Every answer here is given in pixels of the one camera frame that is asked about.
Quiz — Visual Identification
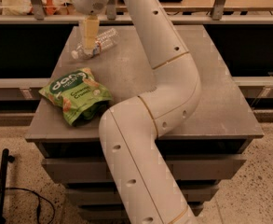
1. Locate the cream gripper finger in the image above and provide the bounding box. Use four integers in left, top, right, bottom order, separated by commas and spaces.
80, 15, 100, 56

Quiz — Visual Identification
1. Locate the clear plastic water bottle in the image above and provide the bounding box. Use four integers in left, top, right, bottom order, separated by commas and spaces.
71, 28, 119, 60

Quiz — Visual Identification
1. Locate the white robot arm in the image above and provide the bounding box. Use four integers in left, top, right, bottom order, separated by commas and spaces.
72, 0, 201, 224

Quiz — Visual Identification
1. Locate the green snack bag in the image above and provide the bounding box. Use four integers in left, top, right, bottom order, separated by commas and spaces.
39, 67, 113, 126

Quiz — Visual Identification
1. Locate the top cabinet drawer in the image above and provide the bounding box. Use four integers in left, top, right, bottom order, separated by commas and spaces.
42, 154, 246, 184

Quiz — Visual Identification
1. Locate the cabinet drawer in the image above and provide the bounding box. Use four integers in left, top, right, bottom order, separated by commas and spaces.
66, 185, 219, 206
42, 154, 246, 184
77, 203, 205, 221

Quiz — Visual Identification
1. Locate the black stand pole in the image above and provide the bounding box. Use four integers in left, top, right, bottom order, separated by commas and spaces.
0, 148, 15, 224

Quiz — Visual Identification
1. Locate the middle cabinet drawer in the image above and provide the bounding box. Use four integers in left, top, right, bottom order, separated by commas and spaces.
66, 185, 219, 206

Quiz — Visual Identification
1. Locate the grey drawer cabinet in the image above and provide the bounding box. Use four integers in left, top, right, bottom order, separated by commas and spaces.
24, 24, 264, 222

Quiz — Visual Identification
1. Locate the bottom cabinet drawer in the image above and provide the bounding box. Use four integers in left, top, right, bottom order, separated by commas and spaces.
77, 203, 205, 221

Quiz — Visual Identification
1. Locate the metal railing frame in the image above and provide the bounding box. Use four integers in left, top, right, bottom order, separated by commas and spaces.
0, 0, 273, 25

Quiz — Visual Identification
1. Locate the black floor cable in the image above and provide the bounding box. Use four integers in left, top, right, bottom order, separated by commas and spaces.
0, 187, 56, 224

